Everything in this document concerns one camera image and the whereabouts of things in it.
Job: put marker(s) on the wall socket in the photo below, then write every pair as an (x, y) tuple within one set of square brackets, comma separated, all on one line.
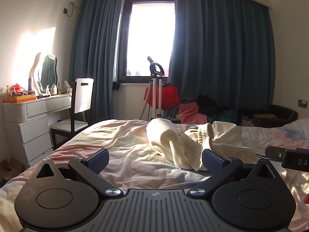
[(302, 103)]

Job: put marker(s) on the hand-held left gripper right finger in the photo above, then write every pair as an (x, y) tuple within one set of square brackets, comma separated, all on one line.
[(212, 160)]

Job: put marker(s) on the grey spray bottle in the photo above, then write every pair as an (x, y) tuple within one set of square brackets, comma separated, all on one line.
[(30, 83)]

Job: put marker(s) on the pink cloth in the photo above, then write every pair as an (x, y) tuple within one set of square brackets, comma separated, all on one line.
[(190, 113)]

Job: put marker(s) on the orange box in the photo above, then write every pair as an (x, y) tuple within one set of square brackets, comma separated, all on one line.
[(19, 98)]

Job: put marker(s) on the dark framed window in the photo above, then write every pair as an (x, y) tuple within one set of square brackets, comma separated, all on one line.
[(149, 36)]

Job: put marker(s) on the green cloth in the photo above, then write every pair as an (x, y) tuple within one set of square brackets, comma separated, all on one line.
[(227, 117)]

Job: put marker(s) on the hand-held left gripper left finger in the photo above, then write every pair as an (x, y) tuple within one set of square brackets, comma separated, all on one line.
[(99, 160)]

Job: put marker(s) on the small white bottle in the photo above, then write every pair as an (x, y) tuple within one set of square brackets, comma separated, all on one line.
[(47, 90), (55, 90)]

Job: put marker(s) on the white vanity desk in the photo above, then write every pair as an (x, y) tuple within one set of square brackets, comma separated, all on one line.
[(36, 107)]

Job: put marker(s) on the black cloth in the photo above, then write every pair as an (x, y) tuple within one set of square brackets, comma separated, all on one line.
[(210, 104)]

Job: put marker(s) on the red cosmetic bag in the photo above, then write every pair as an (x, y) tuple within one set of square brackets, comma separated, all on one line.
[(18, 87)]

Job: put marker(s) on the white drawer chest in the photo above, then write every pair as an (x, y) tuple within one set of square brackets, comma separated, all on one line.
[(31, 135)]

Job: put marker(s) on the black armchair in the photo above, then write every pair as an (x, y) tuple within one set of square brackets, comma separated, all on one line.
[(282, 114)]

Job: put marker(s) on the wavy vanity mirror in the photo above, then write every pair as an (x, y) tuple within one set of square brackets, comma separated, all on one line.
[(48, 70)]

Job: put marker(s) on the garment steamer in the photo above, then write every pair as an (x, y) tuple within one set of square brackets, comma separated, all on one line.
[(157, 82)]

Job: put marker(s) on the small brown cardboard box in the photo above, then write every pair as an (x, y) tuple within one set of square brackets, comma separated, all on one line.
[(264, 119)]

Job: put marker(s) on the cream pants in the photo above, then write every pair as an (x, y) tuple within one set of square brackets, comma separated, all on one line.
[(169, 140)]

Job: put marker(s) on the white and black chair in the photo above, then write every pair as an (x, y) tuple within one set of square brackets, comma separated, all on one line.
[(83, 94)]

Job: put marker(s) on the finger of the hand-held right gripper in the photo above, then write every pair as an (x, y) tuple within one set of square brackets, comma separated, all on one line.
[(275, 153)]

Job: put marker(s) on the red cloth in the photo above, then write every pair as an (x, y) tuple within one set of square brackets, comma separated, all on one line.
[(169, 96)]

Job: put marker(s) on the folded cardboard box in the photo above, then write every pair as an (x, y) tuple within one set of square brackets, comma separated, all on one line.
[(10, 169)]

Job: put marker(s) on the bed with pastel sheet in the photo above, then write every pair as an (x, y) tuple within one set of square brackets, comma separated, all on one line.
[(125, 154)]

